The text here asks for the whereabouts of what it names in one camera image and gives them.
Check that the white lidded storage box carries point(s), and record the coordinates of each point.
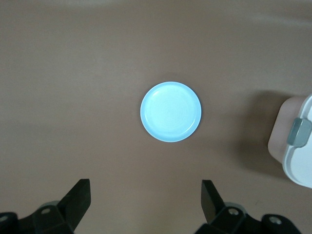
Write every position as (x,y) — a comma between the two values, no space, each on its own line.
(299,165)

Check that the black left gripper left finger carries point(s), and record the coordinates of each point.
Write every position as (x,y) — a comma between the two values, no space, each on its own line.
(72,207)

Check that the light blue round plate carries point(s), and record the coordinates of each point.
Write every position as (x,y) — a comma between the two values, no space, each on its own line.
(170,112)

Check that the grey box latch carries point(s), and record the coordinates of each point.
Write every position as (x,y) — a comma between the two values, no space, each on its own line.
(299,132)

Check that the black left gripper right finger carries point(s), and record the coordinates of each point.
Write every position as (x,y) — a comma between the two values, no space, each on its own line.
(214,212)

